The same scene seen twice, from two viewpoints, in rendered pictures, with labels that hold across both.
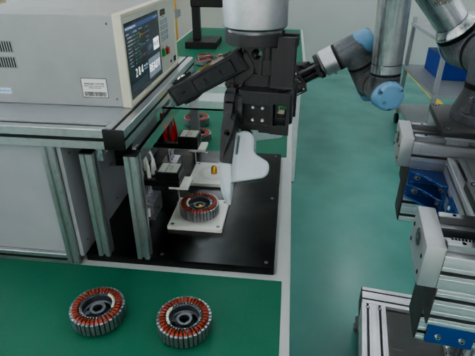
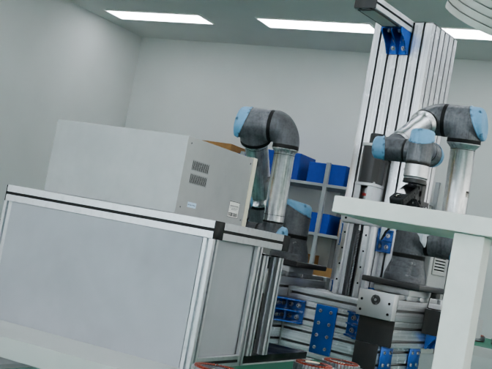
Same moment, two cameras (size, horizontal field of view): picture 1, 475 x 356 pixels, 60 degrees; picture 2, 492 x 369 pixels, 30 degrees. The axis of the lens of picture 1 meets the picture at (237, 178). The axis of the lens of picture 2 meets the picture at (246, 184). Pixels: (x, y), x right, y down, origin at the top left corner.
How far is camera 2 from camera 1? 2.75 m
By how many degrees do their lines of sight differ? 73
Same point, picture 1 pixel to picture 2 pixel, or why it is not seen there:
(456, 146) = (291, 277)
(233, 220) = not seen: hidden behind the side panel
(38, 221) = (230, 322)
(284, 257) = not seen: hidden behind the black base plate
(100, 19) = (249, 159)
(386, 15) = (285, 183)
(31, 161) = (245, 261)
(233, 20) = (423, 174)
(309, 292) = not seen: outside the picture
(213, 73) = (413, 193)
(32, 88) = (206, 206)
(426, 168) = (280, 294)
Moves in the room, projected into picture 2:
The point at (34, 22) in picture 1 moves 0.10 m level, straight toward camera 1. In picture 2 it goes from (223, 154) to (259, 161)
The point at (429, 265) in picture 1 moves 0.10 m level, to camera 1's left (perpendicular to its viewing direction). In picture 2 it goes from (394, 307) to (388, 307)
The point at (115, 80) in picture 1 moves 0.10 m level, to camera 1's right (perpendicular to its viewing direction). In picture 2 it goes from (243, 204) to (255, 208)
